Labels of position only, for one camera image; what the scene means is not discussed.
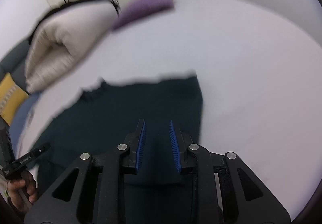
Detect beige folded duvet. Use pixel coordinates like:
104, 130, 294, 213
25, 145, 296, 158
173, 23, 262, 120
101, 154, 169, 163
25, 2, 118, 93

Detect purple cushion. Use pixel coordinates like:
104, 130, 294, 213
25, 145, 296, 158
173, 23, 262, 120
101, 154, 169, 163
111, 0, 174, 31

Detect person's left hand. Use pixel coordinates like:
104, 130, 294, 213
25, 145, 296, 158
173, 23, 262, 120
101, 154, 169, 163
7, 171, 38, 214

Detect blue pillow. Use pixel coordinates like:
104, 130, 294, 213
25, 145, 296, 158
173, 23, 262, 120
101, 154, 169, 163
9, 93, 41, 156

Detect dark grey headboard sofa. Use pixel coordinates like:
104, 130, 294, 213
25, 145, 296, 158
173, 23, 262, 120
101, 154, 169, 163
0, 38, 29, 91

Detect yellow patterned cushion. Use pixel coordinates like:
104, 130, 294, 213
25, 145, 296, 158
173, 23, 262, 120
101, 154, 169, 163
0, 73, 29, 125

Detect black garment behind duvet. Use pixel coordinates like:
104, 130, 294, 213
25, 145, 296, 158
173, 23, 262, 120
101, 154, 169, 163
28, 0, 120, 45

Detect dark green sweater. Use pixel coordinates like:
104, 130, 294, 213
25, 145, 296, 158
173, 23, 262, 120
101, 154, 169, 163
36, 76, 202, 223

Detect white bed sheet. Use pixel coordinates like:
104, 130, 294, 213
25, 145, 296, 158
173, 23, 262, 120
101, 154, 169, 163
18, 0, 321, 219

